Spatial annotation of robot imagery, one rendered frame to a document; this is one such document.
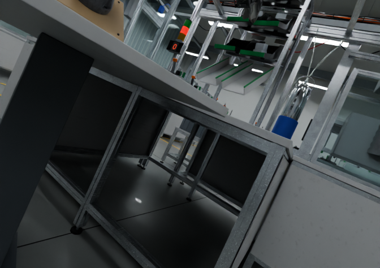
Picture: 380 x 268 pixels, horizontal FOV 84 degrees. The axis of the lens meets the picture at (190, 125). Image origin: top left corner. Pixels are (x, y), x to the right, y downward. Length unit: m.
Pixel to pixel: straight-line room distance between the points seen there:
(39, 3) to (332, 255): 1.62
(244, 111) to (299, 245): 10.93
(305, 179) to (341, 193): 0.19
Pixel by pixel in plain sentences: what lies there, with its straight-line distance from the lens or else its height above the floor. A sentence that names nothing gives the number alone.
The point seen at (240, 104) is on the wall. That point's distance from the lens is 12.37.
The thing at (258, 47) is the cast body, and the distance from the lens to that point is 1.12.
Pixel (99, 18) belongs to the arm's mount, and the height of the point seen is 0.96.
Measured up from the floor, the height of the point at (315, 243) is 0.44.
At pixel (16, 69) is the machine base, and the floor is 0.57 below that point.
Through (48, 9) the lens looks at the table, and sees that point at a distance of 0.45.
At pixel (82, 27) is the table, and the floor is 0.84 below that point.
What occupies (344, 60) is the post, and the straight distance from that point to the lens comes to 2.37.
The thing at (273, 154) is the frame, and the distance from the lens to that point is 0.81.
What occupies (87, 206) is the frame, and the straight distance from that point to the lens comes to 1.27.
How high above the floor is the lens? 0.77
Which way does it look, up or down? 1 degrees down
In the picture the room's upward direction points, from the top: 25 degrees clockwise
